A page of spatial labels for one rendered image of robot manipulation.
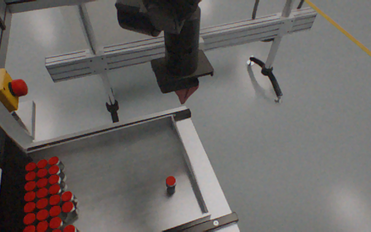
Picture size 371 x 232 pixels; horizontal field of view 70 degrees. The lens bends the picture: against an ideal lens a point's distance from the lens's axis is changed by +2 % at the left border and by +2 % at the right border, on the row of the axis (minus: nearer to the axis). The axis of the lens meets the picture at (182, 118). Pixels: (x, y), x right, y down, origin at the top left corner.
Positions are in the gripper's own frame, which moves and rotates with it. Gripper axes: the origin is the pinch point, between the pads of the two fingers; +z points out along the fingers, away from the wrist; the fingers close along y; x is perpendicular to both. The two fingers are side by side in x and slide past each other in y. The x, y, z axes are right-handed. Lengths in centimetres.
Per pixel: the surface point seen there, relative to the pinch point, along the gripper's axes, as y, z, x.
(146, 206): 12.4, 14.0, 14.2
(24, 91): 32.2, 2.9, -15.9
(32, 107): 35.5, 14.5, -22.4
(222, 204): -2.8, 14.2, 18.8
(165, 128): 3.1, 14.1, -3.8
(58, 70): 39, 52, -84
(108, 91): 19, 76, -85
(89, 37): 19, 38, -85
